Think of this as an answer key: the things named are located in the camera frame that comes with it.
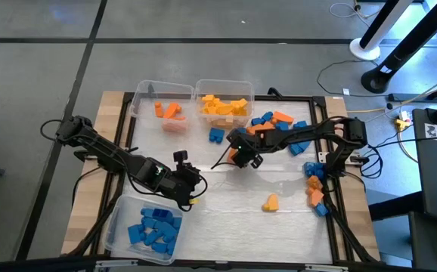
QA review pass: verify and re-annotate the yellow power plug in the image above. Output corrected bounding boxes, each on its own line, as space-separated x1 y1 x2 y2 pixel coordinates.
393 109 411 132

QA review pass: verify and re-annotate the black desk bar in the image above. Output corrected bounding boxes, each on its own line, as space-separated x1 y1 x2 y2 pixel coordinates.
367 190 424 223

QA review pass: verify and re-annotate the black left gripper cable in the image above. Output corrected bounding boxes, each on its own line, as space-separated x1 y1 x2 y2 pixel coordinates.
127 173 209 212

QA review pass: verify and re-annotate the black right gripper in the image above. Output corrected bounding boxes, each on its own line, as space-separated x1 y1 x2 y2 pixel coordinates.
227 128 265 170

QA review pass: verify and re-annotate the white stand with round base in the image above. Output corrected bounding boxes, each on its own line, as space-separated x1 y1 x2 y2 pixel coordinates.
349 0 416 62

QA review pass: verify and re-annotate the orange sloped building block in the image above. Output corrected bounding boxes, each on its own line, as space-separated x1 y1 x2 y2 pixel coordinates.
272 110 295 125

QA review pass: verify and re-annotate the clear plastic bin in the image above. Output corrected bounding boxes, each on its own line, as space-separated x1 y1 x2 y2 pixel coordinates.
194 79 256 129
129 79 196 133
104 194 184 265

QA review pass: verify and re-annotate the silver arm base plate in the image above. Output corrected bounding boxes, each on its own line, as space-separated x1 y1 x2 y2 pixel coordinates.
318 150 367 166

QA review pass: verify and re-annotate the black floor cable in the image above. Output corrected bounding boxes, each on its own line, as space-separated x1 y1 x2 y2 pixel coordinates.
315 57 392 98

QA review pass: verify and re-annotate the black stand with round base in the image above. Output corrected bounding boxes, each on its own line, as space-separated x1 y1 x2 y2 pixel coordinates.
360 0 437 94

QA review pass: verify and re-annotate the white floor cable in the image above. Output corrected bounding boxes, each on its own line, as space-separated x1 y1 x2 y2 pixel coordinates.
327 1 380 20

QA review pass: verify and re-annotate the black right arm cable loop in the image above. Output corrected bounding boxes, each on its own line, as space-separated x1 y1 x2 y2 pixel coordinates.
358 145 385 181

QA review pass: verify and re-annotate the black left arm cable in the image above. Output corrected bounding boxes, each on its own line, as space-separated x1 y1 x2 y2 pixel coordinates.
70 165 108 207

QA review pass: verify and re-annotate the yellow floor cable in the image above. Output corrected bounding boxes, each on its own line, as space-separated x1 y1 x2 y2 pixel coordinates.
348 73 437 114

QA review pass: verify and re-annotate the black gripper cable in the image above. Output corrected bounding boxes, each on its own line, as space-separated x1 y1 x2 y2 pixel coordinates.
127 173 209 212
209 145 238 170

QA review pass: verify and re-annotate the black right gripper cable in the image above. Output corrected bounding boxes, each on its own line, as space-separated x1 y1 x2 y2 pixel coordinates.
209 145 238 170

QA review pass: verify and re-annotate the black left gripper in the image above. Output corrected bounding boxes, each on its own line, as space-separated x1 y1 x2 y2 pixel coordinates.
146 150 204 204

